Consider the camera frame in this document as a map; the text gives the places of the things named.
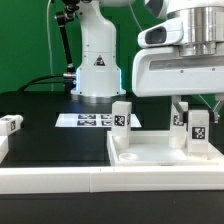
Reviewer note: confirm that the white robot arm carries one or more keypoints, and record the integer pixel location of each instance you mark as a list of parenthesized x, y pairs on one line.
[(183, 55)]

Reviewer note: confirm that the white front fence wall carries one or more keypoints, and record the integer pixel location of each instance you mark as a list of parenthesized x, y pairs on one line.
[(110, 179)]

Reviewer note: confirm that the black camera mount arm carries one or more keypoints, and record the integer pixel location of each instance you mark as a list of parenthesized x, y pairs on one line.
[(62, 18)]

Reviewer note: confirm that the white square table top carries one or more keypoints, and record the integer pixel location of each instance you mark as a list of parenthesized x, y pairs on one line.
[(151, 148)]

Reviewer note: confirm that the white fence wall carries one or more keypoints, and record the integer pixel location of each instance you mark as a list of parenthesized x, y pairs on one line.
[(110, 179), (3, 147)]

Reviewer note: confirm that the fiducial marker sheet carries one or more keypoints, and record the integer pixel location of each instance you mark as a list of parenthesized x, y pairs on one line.
[(84, 120)]

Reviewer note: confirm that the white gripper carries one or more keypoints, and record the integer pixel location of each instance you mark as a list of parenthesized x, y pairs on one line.
[(163, 72)]

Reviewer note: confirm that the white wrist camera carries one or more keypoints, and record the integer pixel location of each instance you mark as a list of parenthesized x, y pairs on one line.
[(167, 33)]

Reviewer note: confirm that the white left fence wall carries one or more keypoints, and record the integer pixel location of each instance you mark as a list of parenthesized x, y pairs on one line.
[(3, 147)]

